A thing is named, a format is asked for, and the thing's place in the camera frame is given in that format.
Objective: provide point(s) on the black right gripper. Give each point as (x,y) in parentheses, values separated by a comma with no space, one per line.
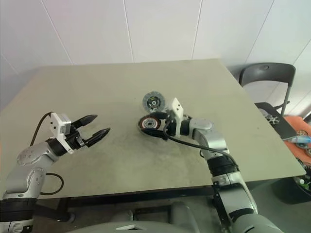
(171,127)

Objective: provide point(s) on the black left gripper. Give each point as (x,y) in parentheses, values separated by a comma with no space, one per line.
(75,140)

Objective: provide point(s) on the silver metal disc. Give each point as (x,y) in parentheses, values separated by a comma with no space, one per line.
(148,123)

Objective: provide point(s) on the grey disc with yellow label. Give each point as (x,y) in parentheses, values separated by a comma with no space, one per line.
(153,101)

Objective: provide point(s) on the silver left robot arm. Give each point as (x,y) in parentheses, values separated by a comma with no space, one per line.
(26,167)

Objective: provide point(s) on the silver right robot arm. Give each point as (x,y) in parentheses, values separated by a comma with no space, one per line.
(211,136)

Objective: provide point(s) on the grey robot torso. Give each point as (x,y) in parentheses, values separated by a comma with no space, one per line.
(150,223)

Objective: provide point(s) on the silver spoked wheel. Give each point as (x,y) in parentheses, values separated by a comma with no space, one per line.
(272,119)

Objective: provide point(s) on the grey folding chair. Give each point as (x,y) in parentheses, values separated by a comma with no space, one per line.
(267,71)

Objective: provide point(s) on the black flat board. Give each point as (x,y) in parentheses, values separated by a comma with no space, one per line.
(284,128)

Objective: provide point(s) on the orange cloth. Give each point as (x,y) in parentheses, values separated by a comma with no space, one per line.
(295,151)

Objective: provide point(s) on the blue and white tube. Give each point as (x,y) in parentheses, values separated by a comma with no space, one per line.
(301,139)

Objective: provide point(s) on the small metal wheel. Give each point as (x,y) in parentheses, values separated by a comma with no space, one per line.
(303,132)

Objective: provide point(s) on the black bin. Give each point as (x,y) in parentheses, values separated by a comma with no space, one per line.
(289,191)

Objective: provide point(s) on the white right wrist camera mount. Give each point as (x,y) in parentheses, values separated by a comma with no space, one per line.
(177,108)

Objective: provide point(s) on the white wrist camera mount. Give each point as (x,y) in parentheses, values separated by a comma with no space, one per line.
(57,123)
(177,108)

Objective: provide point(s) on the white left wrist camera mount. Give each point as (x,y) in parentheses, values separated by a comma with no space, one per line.
(57,123)

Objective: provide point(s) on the black table frame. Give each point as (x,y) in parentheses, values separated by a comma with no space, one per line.
(136,193)

